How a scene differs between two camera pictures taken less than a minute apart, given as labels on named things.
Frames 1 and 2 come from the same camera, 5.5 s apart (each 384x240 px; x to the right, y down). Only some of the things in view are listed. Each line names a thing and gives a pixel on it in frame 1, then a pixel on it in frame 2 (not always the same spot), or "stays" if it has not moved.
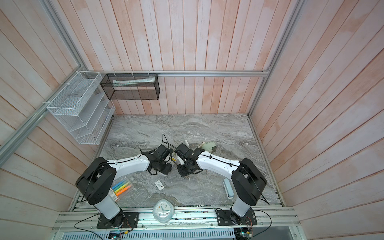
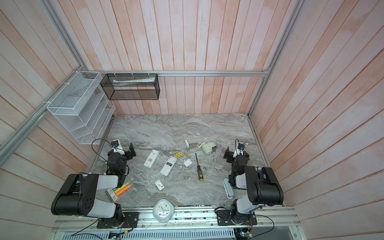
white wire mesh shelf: [83, 108] stays
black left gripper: [167, 170] → [133, 154]
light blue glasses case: [229, 189] stays
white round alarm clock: [163, 210] stays
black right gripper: [182, 172] → [230, 154]
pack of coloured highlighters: [119, 187] stays
